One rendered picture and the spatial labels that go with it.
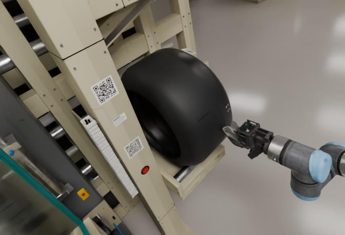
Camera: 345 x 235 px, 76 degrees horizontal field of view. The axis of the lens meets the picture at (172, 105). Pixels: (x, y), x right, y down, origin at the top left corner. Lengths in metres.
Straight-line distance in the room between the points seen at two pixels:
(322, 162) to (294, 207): 1.36
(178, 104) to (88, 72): 0.33
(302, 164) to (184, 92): 0.44
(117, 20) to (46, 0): 0.58
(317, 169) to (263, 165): 1.51
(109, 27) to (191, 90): 0.53
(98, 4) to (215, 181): 1.73
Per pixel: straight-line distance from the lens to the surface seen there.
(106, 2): 0.99
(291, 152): 0.80
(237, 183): 2.16
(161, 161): 1.36
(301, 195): 0.91
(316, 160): 0.78
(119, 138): 0.85
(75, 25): 0.66
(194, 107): 0.83
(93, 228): 0.75
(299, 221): 2.08
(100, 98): 0.74
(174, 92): 0.82
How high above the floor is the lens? 1.88
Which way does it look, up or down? 39 degrees down
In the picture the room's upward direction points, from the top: 15 degrees counter-clockwise
